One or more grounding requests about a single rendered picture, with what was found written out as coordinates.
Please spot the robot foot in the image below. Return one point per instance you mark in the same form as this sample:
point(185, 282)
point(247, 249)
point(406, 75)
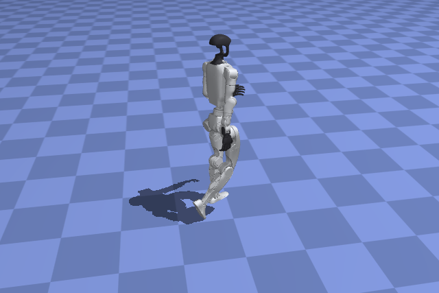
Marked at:
point(221, 196)
point(200, 207)

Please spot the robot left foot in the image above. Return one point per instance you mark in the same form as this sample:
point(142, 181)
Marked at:
point(221, 196)

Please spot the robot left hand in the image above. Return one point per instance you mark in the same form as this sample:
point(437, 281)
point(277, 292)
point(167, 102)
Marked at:
point(237, 88)

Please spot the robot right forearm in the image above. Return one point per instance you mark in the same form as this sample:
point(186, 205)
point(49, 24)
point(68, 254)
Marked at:
point(227, 114)

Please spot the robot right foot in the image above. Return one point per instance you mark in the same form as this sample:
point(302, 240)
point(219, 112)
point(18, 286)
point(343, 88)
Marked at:
point(200, 207)

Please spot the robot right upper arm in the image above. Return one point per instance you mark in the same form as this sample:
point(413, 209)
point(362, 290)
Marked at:
point(231, 75)

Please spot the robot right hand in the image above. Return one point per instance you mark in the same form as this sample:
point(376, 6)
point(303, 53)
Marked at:
point(227, 140)

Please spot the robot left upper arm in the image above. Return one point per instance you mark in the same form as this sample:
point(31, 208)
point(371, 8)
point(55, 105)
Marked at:
point(204, 79)

